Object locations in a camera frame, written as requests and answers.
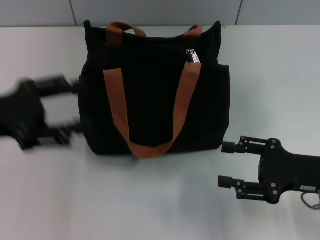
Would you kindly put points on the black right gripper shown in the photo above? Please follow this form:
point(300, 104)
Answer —
point(287, 172)

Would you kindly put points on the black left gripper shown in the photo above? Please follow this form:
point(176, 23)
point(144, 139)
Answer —
point(22, 115)

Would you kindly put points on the silver zipper pull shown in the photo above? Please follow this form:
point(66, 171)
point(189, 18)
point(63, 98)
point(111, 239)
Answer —
point(193, 56)

